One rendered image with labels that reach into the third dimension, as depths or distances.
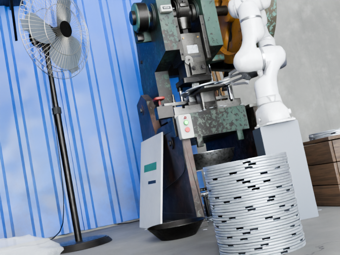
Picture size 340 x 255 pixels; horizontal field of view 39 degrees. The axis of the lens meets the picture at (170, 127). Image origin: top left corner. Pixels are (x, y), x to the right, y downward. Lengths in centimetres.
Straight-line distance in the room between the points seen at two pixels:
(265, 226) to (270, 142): 77
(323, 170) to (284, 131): 41
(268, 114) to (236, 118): 68
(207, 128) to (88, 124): 147
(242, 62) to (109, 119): 195
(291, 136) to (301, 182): 21
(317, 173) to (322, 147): 16
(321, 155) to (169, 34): 116
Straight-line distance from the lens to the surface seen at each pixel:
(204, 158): 289
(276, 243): 156
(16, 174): 394
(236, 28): 330
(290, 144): 227
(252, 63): 234
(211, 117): 282
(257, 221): 155
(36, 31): 292
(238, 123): 289
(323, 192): 263
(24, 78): 406
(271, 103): 229
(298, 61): 491
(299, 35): 500
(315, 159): 262
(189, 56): 303
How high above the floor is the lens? 30
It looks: 6 degrees up
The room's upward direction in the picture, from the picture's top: 11 degrees counter-clockwise
